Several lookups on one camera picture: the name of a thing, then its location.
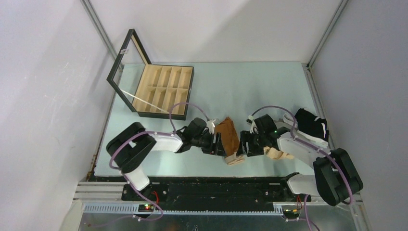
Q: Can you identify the right controller board with leds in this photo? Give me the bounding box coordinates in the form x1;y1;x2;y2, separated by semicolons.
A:
282;209;302;219

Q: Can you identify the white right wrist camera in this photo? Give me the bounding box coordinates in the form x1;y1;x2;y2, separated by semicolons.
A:
246;115;258;134

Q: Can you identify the controller board with leds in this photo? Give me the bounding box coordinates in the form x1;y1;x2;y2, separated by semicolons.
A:
282;209;302;219
138;204;155;212

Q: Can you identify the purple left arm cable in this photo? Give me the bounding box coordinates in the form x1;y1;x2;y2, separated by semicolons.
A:
109;102;211;170

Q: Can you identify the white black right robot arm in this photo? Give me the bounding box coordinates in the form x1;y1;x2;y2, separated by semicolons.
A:
238;115;364;206

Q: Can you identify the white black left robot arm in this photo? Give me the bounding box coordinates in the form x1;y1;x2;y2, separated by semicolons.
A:
106;118;227;201

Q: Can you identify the beige crumpled underwear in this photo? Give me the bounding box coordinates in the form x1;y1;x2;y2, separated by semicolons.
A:
263;147;294;160

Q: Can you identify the orange-brown underwear with cream waistband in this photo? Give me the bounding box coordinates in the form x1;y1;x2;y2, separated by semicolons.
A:
215;117;245;166

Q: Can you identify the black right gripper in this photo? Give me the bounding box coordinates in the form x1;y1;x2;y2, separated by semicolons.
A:
236;130;266;157

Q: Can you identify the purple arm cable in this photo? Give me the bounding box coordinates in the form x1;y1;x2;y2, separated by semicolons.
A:
109;102;211;170
250;105;355;205

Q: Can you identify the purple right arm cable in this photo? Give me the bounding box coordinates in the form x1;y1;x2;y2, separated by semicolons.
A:
250;105;355;205

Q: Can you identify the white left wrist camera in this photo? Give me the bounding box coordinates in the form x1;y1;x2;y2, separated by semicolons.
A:
206;119;219;134

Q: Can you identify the left controller board with leds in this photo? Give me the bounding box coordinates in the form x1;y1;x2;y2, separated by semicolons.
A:
138;204;155;212

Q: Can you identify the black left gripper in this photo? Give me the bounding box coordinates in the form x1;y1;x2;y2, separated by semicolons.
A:
191;131;227;157

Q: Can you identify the grey slotted cable duct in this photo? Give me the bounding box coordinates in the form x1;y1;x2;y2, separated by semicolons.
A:
83;203;283;216

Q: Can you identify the black divided storage box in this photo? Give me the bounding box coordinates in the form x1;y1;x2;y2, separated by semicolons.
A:
106;29;194;120

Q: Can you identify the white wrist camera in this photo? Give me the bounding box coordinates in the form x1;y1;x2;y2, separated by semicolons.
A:
206;119;219;134
246;115;258;134

